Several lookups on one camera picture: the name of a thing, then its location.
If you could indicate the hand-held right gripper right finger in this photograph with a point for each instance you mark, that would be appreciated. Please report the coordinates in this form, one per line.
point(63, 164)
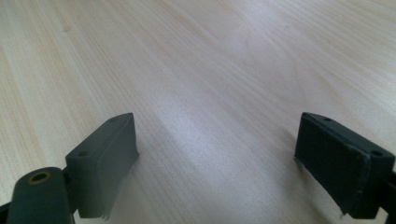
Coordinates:
point(339, 165)

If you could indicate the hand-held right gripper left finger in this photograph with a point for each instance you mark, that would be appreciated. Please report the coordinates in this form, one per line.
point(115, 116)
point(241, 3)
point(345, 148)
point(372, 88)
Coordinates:
point(101, 168)

